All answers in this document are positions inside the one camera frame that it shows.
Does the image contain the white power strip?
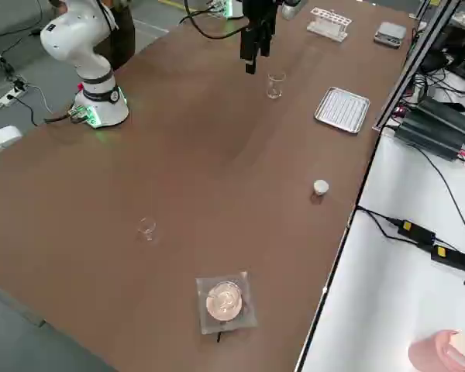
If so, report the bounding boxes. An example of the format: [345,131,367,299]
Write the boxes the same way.
[0,87,28,109]

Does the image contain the white box with yellow label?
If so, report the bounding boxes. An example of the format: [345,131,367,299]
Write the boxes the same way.
[0,126,23,160]

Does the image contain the aluminium frame post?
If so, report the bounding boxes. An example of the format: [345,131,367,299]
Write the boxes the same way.
[371,0,463,131]

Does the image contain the person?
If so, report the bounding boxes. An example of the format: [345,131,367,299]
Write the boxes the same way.
[110,0,136,71]

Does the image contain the pink plastic pitcher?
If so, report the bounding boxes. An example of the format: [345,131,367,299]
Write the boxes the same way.
[408,329,465,372]

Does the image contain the round glass flask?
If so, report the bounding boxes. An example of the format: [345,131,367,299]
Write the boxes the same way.
[205,281,243,322]

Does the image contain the black adapter with yellow label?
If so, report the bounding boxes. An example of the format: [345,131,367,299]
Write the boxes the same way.
[397,219,437,246]
[429,243,465,271]

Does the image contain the small glass beaker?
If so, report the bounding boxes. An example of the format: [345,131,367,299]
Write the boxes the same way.
[136,216,158,242]

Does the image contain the tall glass beaker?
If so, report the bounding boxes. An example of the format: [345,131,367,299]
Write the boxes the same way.
[266,71,287,99]

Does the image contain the ribbed metal tray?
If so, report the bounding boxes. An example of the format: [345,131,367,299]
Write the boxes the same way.
[313,86,371,135]

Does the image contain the black base cable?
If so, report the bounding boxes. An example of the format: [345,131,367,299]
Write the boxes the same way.
[44,109,81,126]

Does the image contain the white test tube rack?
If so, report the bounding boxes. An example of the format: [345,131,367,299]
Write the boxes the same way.
[306,6,353,42]

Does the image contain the silver digital scale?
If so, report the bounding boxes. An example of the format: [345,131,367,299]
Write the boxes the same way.
[374,21,408,50]

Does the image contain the black ribbed power brick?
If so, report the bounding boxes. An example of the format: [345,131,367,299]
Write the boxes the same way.
[394,115,465,162]
[416,96,465,135]

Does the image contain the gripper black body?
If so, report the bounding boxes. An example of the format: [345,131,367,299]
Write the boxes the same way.
[243,0,278,30]

